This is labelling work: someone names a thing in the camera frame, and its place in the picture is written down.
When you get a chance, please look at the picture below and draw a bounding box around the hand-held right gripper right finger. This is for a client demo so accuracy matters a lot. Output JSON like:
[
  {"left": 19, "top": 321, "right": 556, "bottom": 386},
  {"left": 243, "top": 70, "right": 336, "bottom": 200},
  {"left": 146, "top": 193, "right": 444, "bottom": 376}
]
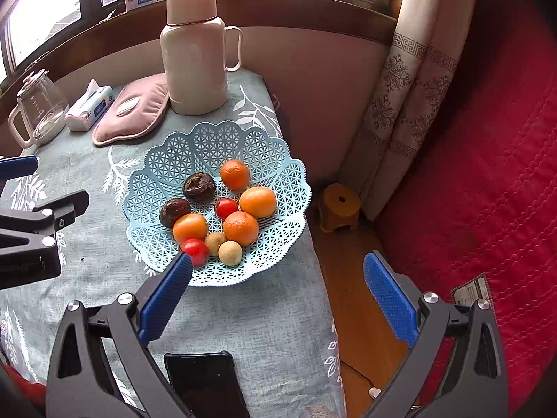
[{"left": 363, "top": 251, "right": 510, "bottom": 418}]

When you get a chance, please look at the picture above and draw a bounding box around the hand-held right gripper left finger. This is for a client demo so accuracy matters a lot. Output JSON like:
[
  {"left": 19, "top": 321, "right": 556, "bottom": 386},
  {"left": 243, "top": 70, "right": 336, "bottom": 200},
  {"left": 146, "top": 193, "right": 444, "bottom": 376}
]
[{"left": 46, "top": 253, "right": 193, "bottom": 418}]

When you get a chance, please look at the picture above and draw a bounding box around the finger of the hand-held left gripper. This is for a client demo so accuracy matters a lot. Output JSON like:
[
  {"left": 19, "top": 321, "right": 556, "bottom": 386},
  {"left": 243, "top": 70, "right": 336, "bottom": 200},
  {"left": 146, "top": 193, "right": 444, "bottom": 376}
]
[
  {"left": 0, "top": 155, "right": 39, "bottom": 196},
  {"left": 0, "top": 189, "right": 91, "bottom": 291}
]

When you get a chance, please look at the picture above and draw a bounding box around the red cherry tomato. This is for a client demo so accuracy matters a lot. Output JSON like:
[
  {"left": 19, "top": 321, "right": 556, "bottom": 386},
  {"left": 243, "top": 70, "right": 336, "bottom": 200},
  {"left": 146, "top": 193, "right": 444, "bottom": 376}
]
[
  {"left": 215, "top": 198, "right": 239, "bottom": 220},
  {"left": 181, "top": 238, "right": 209, "bottom": 266}
]

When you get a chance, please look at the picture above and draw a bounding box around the small tan longan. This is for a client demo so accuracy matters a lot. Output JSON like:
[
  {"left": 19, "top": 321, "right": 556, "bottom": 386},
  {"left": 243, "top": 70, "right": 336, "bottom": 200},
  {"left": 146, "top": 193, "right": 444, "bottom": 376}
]
[{"left": 204, "top": 232, "right": 228, "bottom": 257}]

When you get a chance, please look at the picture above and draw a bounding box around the small mandarin orange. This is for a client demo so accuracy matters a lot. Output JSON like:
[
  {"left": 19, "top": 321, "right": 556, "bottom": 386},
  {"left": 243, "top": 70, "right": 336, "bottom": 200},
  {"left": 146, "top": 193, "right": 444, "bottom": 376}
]
[
  {"left": 220, "top": 159, "right": 251, "bottom": 191},
  {"left": 173, "top": 213, "right": 209, "bottom": 245}
]

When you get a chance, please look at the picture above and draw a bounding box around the large tan longan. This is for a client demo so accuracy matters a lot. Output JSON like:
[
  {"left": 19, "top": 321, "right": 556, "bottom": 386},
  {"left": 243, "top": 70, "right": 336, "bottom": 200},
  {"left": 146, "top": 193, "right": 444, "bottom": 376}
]
[{"left": 218, "top": 241, "right": 243, "bottom": 266}]

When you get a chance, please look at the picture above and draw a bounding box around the dark brown water chestnut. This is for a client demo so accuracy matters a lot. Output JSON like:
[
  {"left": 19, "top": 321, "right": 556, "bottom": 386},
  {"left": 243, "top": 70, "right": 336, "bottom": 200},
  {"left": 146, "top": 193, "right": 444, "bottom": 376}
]
[
  {"left": 159, "top": 198, "right": 191, "bottom": 228},
  {"left": 182, "top": 173, "right": 216, "bottom": 202}
]

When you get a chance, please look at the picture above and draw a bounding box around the large textured mandarin orange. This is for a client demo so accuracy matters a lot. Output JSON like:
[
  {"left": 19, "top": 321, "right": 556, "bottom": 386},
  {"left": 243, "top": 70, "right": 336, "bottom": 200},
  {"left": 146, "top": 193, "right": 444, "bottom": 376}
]
[{"left": 223, "top": 211, "right": 259, "bottom": 247}]

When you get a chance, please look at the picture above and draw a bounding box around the smooth yellow-orange orange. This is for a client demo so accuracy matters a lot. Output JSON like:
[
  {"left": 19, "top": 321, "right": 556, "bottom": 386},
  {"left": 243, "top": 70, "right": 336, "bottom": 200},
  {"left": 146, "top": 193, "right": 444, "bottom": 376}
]
[{"left": 239, "top": 186, "right": 278, "bottom": 219}]

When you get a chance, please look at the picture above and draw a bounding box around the light blue plastic basket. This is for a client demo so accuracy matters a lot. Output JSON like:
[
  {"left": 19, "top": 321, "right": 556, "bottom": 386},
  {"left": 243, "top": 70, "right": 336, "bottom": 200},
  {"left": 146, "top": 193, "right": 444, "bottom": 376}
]
[{"left": 123, "top": 121, "right": 313, "bottom": 287}]

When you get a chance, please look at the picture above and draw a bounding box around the blanket care label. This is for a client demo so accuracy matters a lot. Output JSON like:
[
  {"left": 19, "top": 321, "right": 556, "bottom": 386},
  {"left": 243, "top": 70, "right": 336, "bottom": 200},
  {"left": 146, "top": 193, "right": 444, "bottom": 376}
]
[{"left": 451, "top": 273, "right": 494, "bottom": 310}]

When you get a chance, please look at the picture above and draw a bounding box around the black smartphone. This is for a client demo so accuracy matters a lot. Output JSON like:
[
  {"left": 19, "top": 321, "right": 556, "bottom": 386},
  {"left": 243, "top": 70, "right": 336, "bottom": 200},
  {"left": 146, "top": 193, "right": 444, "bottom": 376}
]
[{"left": 164, "top": 352, "right": 250, "bottom": 418}]

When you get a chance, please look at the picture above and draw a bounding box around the white tissue pack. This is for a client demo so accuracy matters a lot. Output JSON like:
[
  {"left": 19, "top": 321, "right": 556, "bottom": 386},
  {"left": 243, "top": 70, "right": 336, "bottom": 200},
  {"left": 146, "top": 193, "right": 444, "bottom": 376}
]
[{"left": 65, "top": 79, "right": 115, "bottom": 132}]

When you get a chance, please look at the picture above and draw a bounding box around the small yellow plastic stool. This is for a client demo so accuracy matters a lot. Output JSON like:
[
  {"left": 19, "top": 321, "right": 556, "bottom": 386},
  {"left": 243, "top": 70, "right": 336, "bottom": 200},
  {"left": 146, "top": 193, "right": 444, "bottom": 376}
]
[{"left": 320, "top": 183, "right": 363, "bottom": 232}]

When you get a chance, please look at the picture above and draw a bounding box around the pink hot water bag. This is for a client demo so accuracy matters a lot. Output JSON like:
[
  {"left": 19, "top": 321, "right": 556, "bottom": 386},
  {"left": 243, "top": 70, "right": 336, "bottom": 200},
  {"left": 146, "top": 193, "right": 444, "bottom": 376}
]
[{"left": 92, "top": 73, "right": 170, "bottom": 146}]

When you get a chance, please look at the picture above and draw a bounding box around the red quilted blanket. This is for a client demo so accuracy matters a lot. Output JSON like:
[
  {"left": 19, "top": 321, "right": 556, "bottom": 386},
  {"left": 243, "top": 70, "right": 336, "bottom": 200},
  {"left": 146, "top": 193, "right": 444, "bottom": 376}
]
[{"left": 376, "top": 0, "right": 557, "bottom": 418}]

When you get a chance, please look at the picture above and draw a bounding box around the patterned beige curtain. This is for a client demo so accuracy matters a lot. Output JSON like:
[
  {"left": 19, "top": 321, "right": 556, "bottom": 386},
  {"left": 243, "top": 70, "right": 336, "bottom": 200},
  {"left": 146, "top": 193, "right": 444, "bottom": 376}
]
[{"left": 352, "top": 0, "right": 484, "bottom": 223}]

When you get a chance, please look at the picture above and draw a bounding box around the cream thermos jug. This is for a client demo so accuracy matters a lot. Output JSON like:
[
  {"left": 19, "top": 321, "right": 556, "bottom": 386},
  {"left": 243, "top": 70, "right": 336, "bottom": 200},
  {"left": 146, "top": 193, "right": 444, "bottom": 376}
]
[{"left": 160, "top": 0, "right": 243, "bottom": 116}]

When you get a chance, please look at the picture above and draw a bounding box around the glass kettle with white handle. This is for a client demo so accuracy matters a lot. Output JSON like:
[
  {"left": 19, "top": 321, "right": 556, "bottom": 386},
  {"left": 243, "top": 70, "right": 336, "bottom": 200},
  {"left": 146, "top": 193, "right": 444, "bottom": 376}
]
[{"left": 8, "top": 69, "right": 70, "bottom": 149}]

